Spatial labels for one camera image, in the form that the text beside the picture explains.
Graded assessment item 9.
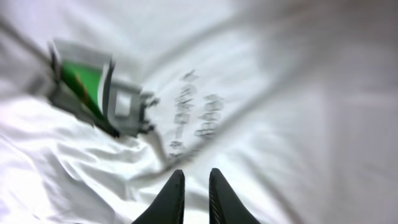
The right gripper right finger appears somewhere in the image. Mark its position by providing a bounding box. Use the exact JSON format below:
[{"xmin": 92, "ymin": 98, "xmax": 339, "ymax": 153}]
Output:
[{"xmin": 209, "ymin": 168, "xmax": 260, "ymax": 224}]

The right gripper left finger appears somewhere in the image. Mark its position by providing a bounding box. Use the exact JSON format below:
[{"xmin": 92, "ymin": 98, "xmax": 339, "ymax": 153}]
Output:
[{"xmin": 132, "ymin": 169, "xmax": 185, "ymax": 224}]

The white printed t-shirt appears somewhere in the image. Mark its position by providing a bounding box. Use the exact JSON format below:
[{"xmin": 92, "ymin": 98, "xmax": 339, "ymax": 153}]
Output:
[{"xmin": 1, "ymin": 1, "xmax": 397, "ymax": 223}]

